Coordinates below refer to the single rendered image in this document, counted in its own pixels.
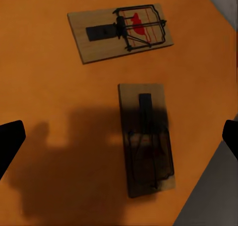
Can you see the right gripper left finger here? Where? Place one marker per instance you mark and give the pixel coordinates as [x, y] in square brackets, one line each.
[12, 136]

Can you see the mousetrap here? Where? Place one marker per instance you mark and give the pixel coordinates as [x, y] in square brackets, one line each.
[103, 34]
[146, 139]

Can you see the cabinet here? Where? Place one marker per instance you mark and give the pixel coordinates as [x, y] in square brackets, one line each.
[70, 169]

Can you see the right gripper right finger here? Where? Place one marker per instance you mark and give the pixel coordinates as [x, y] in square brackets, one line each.
[230, 136]

